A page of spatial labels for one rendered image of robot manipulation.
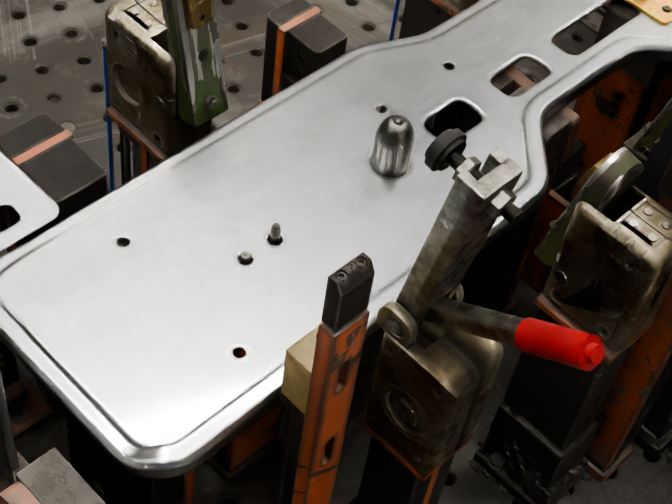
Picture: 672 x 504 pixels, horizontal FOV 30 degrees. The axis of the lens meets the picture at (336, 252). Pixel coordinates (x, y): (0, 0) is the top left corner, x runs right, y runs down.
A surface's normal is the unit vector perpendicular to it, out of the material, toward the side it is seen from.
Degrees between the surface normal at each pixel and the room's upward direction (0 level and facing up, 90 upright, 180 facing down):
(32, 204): 0
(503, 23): 0
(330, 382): 90
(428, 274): 90
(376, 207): 0
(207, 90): 78
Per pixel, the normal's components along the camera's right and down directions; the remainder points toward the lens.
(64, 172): 0.10, -0.63
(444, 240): -0.71, 0.50
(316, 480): 0.69, 0.60
